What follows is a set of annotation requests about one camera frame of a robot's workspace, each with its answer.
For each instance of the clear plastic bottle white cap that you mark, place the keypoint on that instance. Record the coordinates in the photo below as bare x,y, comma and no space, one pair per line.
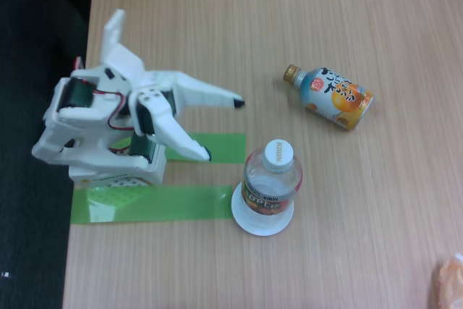
276,157

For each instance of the orange juice bottle can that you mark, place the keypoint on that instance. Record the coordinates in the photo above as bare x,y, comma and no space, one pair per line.
332,97

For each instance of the short green tape strip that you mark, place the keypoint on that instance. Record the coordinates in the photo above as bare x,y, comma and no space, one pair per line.
228,148

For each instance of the long green tape strip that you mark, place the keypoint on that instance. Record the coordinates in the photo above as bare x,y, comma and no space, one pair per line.
173,204

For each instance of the small white round plate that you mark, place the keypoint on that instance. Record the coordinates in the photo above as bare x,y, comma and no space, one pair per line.
264,230

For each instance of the orange plastic bag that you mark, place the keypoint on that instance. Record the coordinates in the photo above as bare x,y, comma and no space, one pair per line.
450,283

